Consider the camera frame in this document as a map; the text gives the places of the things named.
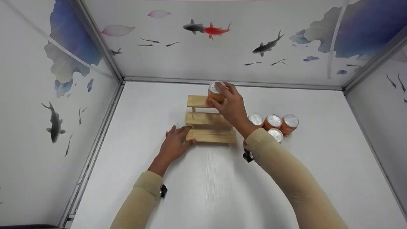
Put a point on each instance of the person's right hand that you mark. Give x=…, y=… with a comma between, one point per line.
x=233, y=109

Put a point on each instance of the person's left hand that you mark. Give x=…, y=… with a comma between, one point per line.
x=173, y=147

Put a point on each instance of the orange jar with white lid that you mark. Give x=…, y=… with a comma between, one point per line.
x=276, y=135
x=214, y=95
x=256, y=119
x=273, y=121
x=290, y=122

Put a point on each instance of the wooden step shelf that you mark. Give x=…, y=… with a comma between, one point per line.
x=208, y=136

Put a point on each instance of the black wrist band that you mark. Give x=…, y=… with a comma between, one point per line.
x=248, y=156
x=163, y=191

